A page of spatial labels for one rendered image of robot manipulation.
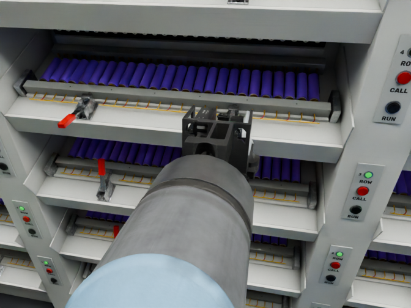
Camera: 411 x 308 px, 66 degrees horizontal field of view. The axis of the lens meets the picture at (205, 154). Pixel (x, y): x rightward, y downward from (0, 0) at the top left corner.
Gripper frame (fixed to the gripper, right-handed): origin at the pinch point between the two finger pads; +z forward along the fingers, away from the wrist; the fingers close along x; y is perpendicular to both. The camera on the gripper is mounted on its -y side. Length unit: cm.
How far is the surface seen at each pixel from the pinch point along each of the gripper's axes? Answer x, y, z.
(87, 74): 29.2, 5.0, 13.1
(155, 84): 15.1, 4.4, 11.7
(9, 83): 42.3, 3.6, 7.9
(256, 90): -3.4, 4.6, 12.1
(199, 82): 7.0, 5.1, 12.8
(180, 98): 9.4, 3.1, 8.6
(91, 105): 25.6, 0.9, 7.1
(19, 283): 62, -60, 15
